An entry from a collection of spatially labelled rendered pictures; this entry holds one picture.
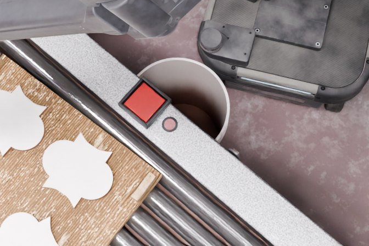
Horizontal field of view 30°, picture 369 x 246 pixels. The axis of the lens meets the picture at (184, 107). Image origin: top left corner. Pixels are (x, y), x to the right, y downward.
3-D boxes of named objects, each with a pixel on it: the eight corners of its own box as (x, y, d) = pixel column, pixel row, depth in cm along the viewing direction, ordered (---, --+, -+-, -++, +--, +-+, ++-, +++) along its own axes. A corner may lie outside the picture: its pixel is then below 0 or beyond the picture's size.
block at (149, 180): (150, 173, 131) (149, 171, 128) (158, 179, 130) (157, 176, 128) (131, 198, 130) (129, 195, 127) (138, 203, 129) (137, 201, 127)
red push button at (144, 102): (144, 83, 138) (143, 81, 137) (166, 102, 137) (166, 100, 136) (124, 105, 137) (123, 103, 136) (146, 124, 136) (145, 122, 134)
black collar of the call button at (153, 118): (144, 78, 139) (143, 75, 137) (172, 101, 137) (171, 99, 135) (118, 106, 137) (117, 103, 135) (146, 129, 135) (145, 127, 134)
